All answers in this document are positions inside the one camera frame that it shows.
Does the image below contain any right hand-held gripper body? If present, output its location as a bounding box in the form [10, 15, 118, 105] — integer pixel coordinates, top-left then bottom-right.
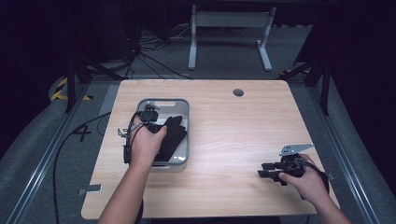
[278, 142, 316, 179]

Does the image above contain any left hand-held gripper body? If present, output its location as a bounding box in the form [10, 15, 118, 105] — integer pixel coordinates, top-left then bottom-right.
[136, 101, 163, 134]

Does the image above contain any grey plastic bin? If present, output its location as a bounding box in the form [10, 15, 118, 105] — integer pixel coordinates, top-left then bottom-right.
[134, 98, 191, 173]

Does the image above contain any person's right hand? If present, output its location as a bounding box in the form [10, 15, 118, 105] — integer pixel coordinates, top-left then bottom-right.
[277, 153, 331, 203]

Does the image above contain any person's left hand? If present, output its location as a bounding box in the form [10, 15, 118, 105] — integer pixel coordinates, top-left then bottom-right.
[129, 123, 168, 171]

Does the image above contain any black metal stand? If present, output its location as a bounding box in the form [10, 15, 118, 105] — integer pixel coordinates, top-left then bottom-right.
[277, 55, 332, 117]
[64, 55, 125, 114]

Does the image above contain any yellow black hazard tape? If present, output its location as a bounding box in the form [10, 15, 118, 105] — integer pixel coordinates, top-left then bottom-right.
[50, 77, 94, 102]

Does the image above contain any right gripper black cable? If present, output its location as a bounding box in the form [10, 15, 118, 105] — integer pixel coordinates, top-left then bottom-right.
[297, 158, 331, 200]

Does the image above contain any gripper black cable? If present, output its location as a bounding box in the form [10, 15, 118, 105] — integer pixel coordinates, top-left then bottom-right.
[297, 158, 331, 200]
[117, 110, 150, 165]

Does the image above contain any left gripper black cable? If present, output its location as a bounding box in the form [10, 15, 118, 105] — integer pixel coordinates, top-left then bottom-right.
[117, 110, 150, 165]

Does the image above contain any bundle of floor cables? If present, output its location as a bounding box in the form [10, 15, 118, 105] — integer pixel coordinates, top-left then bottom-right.
[124, 24, 194, 80]

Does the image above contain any black floor cable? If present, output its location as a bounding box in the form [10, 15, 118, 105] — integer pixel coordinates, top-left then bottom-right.
[52, 111, 112, 224]

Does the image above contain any white metal table frame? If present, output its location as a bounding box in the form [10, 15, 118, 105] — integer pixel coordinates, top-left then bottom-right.
[188, 4, 277, 72]

